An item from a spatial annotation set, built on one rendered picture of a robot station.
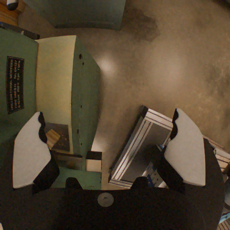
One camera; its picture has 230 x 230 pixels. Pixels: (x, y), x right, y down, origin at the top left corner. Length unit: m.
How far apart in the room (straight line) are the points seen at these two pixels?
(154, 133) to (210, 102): 0.91
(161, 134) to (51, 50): 0.99
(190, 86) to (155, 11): 0.89
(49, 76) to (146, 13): 1.20
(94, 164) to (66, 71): 0.46
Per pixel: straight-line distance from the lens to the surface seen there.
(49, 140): 0.34
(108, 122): 1.16
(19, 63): 0.31
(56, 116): 0.34
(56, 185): 0.32
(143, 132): 0.99
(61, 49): 0.34
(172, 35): 1.38
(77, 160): 0.37
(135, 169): 1.22
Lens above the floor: 1.10
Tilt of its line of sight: 74 degrees down
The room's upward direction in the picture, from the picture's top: 174 degrees clockwise
